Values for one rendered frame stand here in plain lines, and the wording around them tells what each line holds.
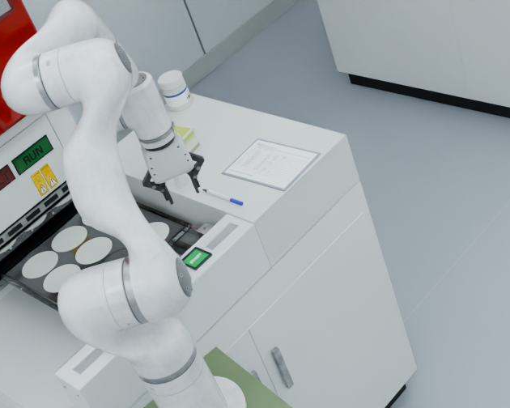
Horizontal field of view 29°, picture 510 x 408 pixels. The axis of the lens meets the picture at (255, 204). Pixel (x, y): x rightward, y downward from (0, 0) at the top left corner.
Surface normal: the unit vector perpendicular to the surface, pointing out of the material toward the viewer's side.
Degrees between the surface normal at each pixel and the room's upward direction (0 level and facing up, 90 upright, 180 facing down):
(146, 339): 32
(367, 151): 0
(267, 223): 90
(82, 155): 54
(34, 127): 90
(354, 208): 90
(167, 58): 90
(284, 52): 0
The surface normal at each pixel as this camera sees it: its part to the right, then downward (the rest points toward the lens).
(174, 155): 0.34, 0.52
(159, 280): 0.18, -0.07
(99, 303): -0.13, 0.11
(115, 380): 0.70, 0.25
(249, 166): -0.29, -0.75
